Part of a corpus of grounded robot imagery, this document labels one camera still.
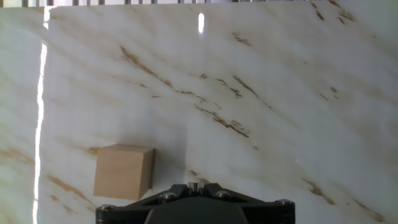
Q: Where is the small wooden block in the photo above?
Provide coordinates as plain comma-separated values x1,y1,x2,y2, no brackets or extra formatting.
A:
93,144,155,201

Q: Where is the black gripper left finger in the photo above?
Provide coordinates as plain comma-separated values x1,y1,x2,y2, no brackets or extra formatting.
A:
95,182,195,224

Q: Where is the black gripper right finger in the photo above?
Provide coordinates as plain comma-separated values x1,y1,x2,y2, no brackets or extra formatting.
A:
194,182,295,224

